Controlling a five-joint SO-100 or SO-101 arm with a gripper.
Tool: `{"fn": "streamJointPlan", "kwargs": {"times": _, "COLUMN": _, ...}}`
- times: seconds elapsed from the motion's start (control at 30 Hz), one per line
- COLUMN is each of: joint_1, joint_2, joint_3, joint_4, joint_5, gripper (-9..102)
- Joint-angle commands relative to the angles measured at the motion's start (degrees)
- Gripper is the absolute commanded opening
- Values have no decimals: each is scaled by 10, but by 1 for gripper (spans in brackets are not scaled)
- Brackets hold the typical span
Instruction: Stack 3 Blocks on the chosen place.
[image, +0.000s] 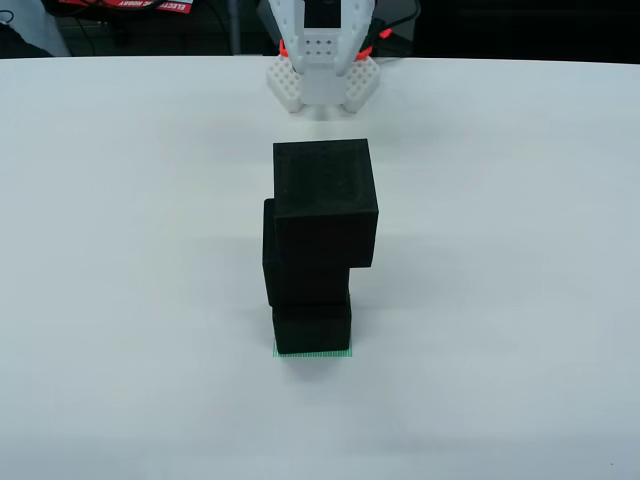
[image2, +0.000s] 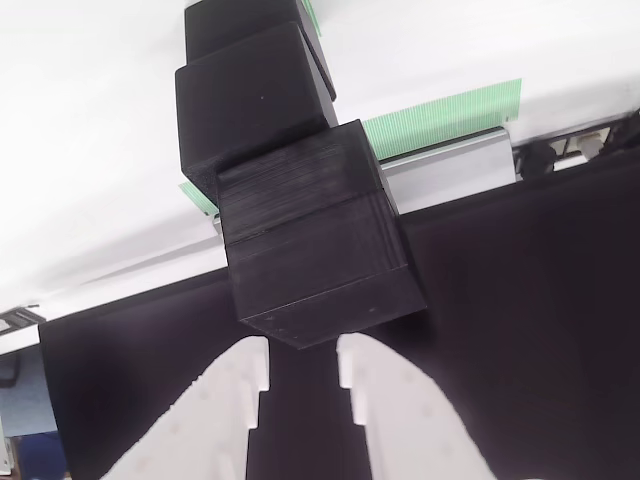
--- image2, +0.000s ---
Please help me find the smooth black cube block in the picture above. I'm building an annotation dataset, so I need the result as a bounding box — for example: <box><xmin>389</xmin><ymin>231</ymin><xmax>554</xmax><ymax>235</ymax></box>
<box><xmin>183</xmin><ymin>0</ymin><xmax>332</xmax><ymax>101</ymax></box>
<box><xmin>174</xmin><ymin>21</ymin><xmax>339</xmax><ymax>190</ymax></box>

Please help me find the grey slotted bracket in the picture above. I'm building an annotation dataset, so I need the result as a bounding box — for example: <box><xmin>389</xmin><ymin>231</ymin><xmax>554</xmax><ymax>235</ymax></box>
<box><xmin>0</xmin><ymin>304</ymin><xmax>42</xmax><ymax>336</ymax></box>

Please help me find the silver aluminium table rail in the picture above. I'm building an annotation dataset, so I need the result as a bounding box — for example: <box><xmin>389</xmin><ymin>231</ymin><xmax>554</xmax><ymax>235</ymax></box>
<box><xmin>211</xmin><ymin>126</ymin><xmax>515</xmax><ymax>237</ymax></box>

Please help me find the black cube block with seams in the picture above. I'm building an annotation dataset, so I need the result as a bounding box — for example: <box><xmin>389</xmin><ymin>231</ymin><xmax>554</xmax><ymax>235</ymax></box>
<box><xmin>216</xmin><ymin>117</ymin><xmax>428</xmax><ymax>350</ymax></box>

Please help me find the green striped edge strip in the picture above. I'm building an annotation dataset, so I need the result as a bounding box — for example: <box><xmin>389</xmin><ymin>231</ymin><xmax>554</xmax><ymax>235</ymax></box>
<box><xmin>178</xmin><ymin>76</ymin><xmax>524</xmax><ymax>219</ymax></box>

